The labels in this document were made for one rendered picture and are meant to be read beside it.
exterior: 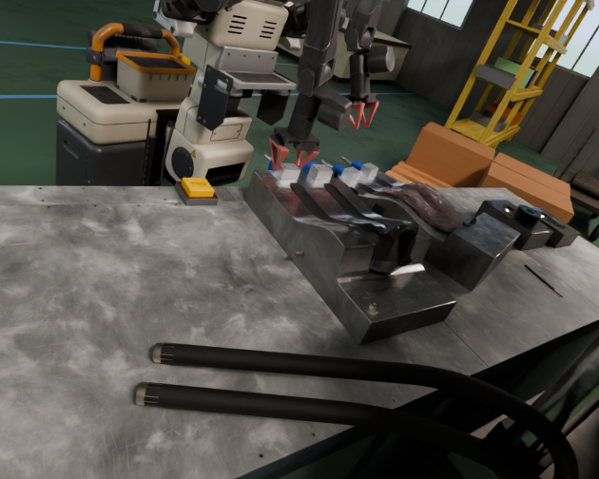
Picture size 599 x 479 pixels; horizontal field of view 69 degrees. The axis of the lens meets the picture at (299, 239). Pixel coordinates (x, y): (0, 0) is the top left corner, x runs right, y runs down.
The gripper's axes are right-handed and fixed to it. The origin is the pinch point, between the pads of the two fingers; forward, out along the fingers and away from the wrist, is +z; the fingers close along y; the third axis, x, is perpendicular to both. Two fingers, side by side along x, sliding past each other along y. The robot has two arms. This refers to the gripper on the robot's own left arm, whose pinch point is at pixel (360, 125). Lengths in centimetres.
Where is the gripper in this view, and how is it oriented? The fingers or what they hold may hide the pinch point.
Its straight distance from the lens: 136.2
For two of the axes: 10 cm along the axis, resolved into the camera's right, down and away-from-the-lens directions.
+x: -8.0, -1.2, 5.8
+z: 0.7, 9.6, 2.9
